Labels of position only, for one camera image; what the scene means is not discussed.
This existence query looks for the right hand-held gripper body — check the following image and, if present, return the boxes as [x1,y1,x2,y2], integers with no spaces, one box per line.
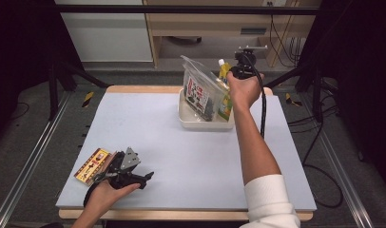
[228,45,269,80]

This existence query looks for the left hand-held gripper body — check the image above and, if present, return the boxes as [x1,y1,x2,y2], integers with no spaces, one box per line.
[94,146,142,191]

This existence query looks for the yellow drink pouch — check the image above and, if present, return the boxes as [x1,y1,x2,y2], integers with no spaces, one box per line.
[217,58,234,123]

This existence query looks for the clear seaweed packet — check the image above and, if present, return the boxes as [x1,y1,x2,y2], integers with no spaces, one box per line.
[180,55,230,123]

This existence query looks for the white plastic tray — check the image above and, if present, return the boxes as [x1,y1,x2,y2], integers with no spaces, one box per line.
[177,87,236,132]

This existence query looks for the person's right hand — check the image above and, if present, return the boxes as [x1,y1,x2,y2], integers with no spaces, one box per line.
[226,71,265,111]

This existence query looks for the person's left hand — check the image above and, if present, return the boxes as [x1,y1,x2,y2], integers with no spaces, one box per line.
[86,180,142,211]

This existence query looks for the red and yellow box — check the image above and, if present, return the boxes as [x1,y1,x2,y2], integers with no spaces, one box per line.
[73,147,111,185]

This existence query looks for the pale table mat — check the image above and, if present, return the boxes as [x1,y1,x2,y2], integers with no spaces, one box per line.
[55,92,318,212]

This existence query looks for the wooden desk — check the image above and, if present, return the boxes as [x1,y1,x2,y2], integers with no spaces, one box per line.
[143,0,322,68]

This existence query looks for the black metal stand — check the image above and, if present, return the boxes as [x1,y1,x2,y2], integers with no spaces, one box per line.
[265,63,325,123]
[48,60,109,122]

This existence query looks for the wooden table board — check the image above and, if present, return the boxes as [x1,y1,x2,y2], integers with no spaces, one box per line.
[58,85,314,222]

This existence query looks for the black horizontal bar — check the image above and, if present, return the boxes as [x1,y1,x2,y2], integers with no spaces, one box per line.
[52,4,322,16]

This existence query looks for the black curtain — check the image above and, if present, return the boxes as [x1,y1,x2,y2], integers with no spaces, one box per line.
[295,0,386,191]
[0,0,85,141]

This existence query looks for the white cabinet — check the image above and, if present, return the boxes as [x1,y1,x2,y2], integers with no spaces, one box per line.
[54,0,154,64]

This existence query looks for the black hanging cables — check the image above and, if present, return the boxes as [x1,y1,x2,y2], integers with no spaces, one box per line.
[269,13,306,68]

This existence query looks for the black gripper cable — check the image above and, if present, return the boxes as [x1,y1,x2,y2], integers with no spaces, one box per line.
[241,53,267,140]

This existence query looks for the black wrist strap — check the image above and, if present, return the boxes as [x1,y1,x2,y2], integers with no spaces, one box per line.
[83,182,99,207]

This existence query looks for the metal floor rail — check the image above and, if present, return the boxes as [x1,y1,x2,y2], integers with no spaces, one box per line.
[299,94,375,228]
[0,91,71,228]

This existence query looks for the black floor cable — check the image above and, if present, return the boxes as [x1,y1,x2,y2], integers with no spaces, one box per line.
[287,104,344,209]

